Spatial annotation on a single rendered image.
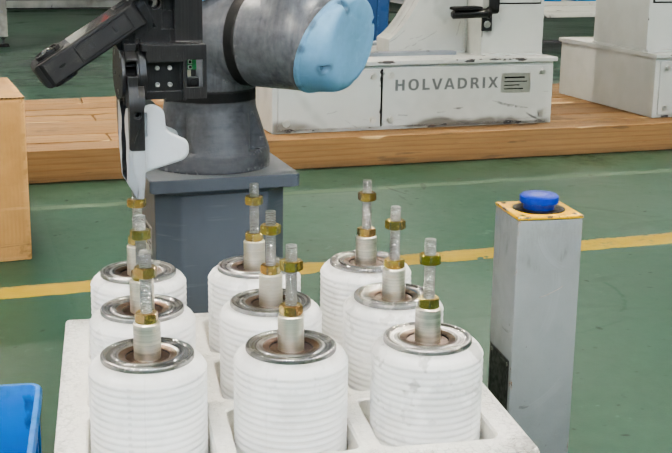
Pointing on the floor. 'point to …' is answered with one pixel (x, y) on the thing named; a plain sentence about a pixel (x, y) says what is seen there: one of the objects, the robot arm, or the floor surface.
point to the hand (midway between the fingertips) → (130, 182)
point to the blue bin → (20, 418)
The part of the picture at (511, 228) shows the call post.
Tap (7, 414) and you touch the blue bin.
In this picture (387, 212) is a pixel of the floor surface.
